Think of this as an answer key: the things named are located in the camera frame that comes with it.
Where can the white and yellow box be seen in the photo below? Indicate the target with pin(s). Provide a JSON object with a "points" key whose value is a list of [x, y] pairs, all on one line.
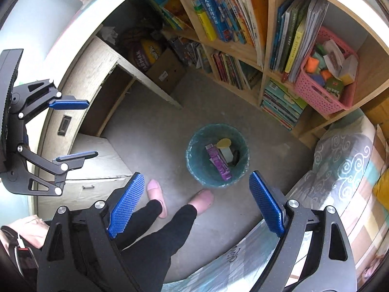
{"points": [[349, 70]]}

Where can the person's pink top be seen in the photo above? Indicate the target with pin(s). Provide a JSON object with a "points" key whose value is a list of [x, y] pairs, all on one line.
{"points": [[27, 228]]}

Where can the pink right slipper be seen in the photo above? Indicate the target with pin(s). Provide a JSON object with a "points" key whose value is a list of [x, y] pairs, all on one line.
{"points": [[204, 200]]}

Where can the row of magazines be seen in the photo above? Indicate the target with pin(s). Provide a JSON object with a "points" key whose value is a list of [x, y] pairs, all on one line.
{"points": [[188, 51]]}

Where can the pink left slipper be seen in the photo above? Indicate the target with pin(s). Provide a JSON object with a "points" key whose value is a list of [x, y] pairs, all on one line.
{"points": [[157, 196]]}

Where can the teal lined trash bin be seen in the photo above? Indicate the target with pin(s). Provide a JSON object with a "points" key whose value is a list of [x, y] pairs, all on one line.
{"points": [[197, 158]]}

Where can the pale drawer unit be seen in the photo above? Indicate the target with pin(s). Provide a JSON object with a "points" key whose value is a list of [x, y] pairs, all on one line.
{"points": [[97, 161]]}

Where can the pink plastic basket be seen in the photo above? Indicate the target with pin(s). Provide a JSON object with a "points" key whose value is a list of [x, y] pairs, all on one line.
{"points": [[316, 100]]}

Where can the purple blister card pack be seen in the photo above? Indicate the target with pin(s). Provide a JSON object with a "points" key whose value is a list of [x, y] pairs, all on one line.
{"points": [[220, 164]]}

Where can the orange foam piece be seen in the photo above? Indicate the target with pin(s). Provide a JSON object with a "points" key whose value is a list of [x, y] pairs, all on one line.
{"points": [[310, 64]]}

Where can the yellow pillow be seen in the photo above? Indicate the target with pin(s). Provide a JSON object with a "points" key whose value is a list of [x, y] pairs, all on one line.
{"points": [[382, 185]]}

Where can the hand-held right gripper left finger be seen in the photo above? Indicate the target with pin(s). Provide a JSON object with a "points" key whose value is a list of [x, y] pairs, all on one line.
{"points": [[127, 206]]}

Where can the large white box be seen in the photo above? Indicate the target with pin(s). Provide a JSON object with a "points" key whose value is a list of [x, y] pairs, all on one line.
{"points": [[226, 155]]}

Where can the row of thin books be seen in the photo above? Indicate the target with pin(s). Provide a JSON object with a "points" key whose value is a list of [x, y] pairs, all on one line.
{"points": [[291, 36]]}

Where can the stack of flat books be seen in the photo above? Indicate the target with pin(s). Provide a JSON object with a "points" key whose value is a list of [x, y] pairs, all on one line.
{"points": [[282, 106]]}

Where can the pink slipper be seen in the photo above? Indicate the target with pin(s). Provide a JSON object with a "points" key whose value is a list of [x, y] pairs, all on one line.
{"points": [[204, 200], [157, 196]]}

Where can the person's left leg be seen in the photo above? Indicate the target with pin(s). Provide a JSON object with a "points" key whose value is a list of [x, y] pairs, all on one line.
{"points": [[142, 219]]}

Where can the crumpled white paper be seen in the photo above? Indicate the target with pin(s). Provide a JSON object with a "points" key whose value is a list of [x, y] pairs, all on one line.
{"points": [[109, 33]]}

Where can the row of colourful books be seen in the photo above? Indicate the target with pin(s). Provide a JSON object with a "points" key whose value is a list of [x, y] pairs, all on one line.
{"points": [[225, 12]]}

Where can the orange basketball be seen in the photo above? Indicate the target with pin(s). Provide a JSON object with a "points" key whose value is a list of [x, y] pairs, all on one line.
{"points": [[146, 51]]}

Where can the row of small books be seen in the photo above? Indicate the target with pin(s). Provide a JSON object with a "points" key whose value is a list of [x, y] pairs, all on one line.
{"points": [[234, 71]]}

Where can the wooden desk cabinet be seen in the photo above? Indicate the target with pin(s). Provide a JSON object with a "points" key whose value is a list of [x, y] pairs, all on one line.
{"points": [[91, 70]]}

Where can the cardboard box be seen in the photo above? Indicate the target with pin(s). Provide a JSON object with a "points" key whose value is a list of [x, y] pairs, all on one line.
{"points": [[165, 71]]}

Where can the person legs pink slippers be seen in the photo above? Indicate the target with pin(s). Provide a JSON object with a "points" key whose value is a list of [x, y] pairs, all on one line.
{"points": [[164, 243]]}

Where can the yellow round sponge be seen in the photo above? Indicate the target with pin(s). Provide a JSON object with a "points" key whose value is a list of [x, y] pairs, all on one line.
{"points": [[224, 143]]}

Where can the green box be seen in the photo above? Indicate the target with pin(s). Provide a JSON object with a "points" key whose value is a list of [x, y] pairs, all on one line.
{"points": [[332, 87]]}

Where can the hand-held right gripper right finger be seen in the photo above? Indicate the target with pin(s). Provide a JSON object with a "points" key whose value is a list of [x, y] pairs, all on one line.
{"points": [[267, 202]]}

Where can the pink and blue printed cloth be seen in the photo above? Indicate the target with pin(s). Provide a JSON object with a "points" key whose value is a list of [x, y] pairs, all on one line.
{"points": [[212, 267]]}

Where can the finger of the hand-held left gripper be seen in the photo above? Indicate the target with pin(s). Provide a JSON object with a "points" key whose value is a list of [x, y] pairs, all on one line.
{"points": [[77, 156], [68, 104]]}

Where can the leaning picture books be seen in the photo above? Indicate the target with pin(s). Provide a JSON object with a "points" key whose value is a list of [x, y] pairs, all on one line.
{"points": [[165, 3]]}

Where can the wooden bookshelf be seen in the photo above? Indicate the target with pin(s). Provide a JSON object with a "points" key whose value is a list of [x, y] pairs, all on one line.
{"points": [[264, 67]]}

